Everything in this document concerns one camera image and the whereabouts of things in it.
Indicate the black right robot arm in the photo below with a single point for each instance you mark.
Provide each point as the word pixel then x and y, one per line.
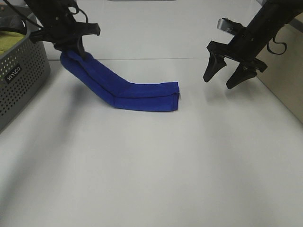
pixel 272 16

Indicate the blue microfibre towel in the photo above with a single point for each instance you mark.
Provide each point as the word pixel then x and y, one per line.
pixel 118 92

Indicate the yellow-green towel in basket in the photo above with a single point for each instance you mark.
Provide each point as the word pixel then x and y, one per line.
pixel 8 40

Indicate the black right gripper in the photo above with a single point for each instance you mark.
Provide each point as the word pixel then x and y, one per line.
pixel 243 48

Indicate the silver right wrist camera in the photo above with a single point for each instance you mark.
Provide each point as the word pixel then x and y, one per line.
pixel 229 26

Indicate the beige box with grey rim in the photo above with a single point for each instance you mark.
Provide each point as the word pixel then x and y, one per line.
pixel 284 73

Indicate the grey perforated plastic basket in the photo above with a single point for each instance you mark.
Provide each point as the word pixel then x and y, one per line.
pixel 21 74

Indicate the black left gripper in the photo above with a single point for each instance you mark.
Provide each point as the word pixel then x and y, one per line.
pixel 64 29

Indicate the black cloth in basket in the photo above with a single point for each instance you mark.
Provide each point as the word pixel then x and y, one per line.
pixel 15 24

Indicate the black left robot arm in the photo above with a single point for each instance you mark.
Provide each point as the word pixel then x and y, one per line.
pixel 45 5

